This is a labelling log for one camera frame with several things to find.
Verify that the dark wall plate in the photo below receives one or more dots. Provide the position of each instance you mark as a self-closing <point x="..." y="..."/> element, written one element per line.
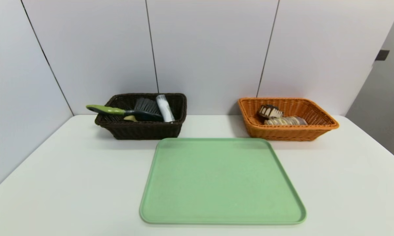
<point x="382" y="55"/>

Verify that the dark brown wicker basket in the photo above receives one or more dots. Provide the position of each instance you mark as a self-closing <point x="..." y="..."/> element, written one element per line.
<point x="144" y="129"/>

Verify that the striped twisted bread loaf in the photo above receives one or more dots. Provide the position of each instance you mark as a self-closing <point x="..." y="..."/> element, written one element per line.
<point x="285" y="121"/>

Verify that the orange wicker basket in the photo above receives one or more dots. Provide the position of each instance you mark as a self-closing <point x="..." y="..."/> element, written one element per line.
<point x="292" y="132"/>

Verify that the green plastic tray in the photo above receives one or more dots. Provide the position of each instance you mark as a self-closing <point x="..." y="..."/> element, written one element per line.
<point x="216" y="190"/>

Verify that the chocolate blueberry cake slice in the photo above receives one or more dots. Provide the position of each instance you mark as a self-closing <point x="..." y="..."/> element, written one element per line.
<point x="269" y="112"/>

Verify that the white plastic bottle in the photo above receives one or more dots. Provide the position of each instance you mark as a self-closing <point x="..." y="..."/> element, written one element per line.
<point x="165" y="108"/>

